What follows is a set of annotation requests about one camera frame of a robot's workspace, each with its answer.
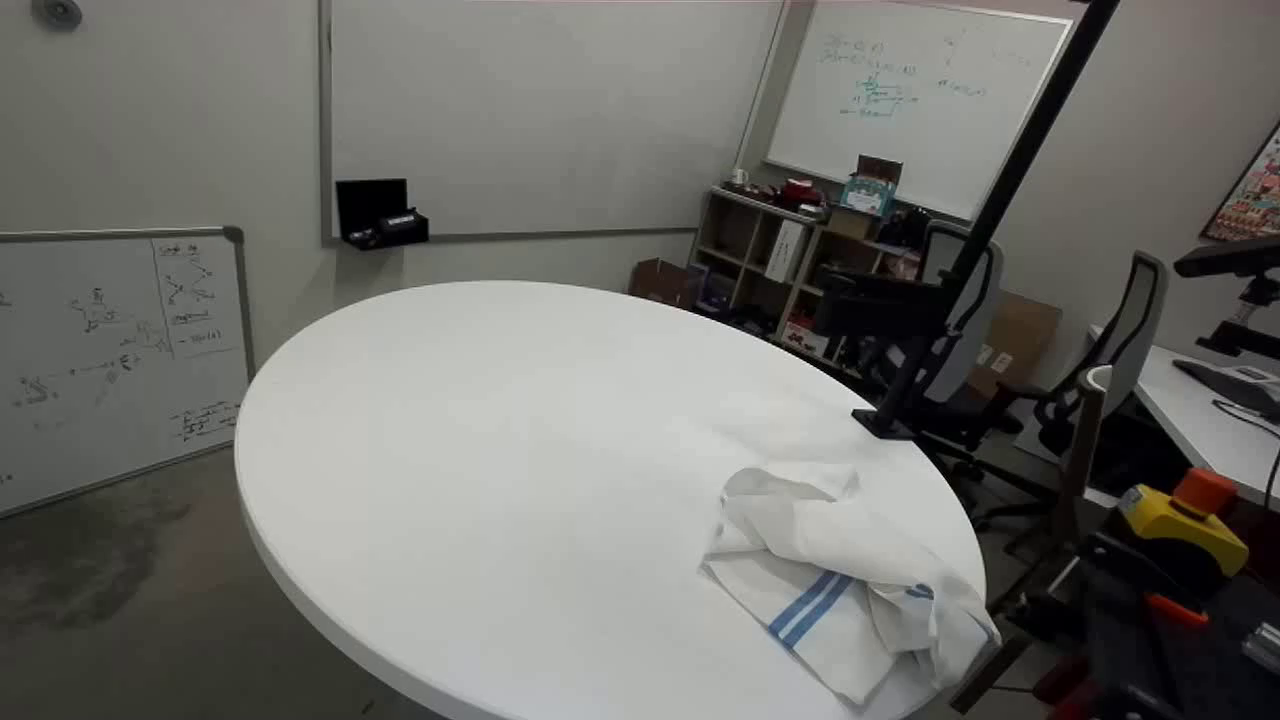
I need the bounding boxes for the wooden shelf unit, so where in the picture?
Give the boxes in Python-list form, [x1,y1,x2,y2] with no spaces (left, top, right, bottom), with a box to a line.
[693,178,935,374]

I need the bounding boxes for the white desk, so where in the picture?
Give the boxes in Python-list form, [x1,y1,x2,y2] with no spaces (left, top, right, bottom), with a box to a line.
[1132,340,1280,505]

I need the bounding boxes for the whiteboard with green writing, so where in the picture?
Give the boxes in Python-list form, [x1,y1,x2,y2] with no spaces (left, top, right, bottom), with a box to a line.
[763,0,1080,223]

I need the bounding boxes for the red item on shelf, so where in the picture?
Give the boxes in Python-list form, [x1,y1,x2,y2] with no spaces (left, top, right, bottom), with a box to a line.
[774,170,826,211]

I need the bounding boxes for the black clamp-on stand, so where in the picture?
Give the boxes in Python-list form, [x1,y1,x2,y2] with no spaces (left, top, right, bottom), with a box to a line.
[807,0,1124,443]

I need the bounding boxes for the white towel with blue stripes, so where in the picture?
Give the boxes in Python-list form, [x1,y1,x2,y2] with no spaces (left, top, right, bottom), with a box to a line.
[698,458,998,708]

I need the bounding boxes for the black office chair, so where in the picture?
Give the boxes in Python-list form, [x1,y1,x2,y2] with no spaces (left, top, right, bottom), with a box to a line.
[916,223,1071,514]

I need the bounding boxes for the black clamp with orange handle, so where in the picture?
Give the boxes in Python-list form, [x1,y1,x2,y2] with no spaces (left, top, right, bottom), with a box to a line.
[1141,587,1216,631]

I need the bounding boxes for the dark brown floor box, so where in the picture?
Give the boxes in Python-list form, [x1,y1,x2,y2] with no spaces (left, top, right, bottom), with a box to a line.
[627,254,706,312]

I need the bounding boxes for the brown cardboard box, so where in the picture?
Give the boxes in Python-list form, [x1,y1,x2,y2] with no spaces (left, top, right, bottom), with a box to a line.
[963,288,1068,413]

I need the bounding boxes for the teal picture box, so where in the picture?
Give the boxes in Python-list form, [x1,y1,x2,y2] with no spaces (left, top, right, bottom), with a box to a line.
[836,166,900,220]

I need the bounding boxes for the colourful poster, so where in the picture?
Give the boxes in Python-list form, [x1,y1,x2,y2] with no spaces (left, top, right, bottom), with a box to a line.
[1194,121,1280,247]

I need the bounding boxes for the whiteboard with black scribbles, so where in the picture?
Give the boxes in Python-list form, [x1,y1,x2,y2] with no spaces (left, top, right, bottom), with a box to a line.
[0,220,256,520]

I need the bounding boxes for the black box on shelf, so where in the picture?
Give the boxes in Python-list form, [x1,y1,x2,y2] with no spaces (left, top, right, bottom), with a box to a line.
[331,175,430,251]

